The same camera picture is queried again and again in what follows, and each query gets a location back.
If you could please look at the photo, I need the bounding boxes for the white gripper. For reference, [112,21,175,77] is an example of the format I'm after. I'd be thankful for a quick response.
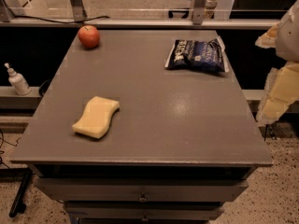
[255,0,299,126]

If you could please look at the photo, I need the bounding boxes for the red apple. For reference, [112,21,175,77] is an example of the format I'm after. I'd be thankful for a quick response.
[78,25,100,49]

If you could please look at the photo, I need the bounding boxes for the yellow sponge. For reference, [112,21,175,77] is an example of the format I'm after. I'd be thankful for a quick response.
[72,96,120,139]

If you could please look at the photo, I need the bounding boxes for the blue chip bag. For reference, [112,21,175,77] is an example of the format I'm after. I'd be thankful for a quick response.
[164,36,229,73]

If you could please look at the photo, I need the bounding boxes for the white pump bottle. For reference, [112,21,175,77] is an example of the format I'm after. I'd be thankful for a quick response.
[5,63,31,96]

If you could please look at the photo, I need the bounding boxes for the black stand leg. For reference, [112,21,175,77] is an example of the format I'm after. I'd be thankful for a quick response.
[8,168,32,218]

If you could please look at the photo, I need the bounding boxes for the grey metal post right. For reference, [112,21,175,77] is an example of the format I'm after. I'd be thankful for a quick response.
[192,0,206,25]

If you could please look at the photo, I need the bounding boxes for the grey metal post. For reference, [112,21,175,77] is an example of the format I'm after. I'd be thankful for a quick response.
[70,0,87,22]
[192,0,206,25]

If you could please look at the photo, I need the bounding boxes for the grey metal post left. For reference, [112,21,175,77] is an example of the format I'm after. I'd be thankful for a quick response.
[70,0,87,22]

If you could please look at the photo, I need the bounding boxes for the black cable on shelf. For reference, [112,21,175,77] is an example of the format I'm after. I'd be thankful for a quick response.
[0,0,110,24]

